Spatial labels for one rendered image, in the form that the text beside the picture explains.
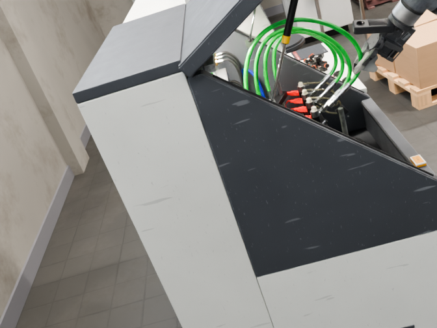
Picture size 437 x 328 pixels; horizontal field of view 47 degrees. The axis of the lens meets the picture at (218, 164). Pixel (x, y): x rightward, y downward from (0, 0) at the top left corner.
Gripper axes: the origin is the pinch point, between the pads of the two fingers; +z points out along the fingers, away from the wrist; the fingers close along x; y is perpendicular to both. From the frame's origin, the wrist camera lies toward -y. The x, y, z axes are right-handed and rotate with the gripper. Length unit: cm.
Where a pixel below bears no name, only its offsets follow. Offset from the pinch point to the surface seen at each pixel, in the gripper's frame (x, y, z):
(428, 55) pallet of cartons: 182, 120, 60
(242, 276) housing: -54, -10, 50
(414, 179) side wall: -37.5, 18.4, 3.0
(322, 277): -50, 13, 41
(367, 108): 17.4, 22.5, 21.5
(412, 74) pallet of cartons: 186, 122, 79
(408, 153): -18.6, 24.2, 8.4
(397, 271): -46, 33, 31
